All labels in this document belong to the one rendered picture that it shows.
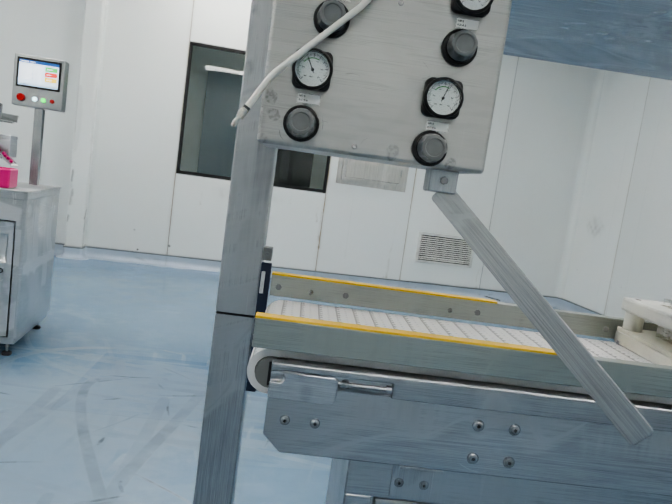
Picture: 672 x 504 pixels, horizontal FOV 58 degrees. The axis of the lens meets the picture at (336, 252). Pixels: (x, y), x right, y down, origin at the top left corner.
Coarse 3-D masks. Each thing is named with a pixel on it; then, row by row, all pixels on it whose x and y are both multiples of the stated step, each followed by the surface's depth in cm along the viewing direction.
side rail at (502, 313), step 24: (288, 288) 89; (312, 288) 90; (336, 288) 90; (360, 288) 90; (408, 312) 91; (432, 312) 91; (456, 312) 91; (480, 312) 91; (504, 312) 91; (576, 312) 93; (600, 336) 92
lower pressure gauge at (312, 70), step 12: (300, 48) 55; (312, 48) 55; (300, 60) 55; (312, 60) 55; (324, 60) 55; (300, 72) 55; (312, 72) 55; (324, 72) 55; (300, 84) 55; (312, 84) 55; (324, 84) 55
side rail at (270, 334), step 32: (256, 320) 62; (320, 352) 63; (352, 352) 63; (384, 352) 63; (416, 352) 63; (448, 352) 63; (480, 352) 64; (512, 352) 64; (576, 384) 64; (640, 384) 65
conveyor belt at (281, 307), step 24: (288, 312) 82; (312, 312) 84; (336, 312) 86; (360, 312) 88; (456, 336) 82; (480, 336) 84; (504, 336) 86; (528, 336) 88; (312, 360) 65; (336, 360) 65; (360, 360) 65; (648, 360) 83; (528, 384) 66; (552, 384) 66
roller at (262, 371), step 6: (264, 360) 64; (270, 360) 64; (258, 366) 64; (264, 366) 64; (270, 366) 64; (258, 372) 64; (264, 372) 64; (270, 372) 64; (258, 378) 64; (264, 378) 64; (264, 384) 64
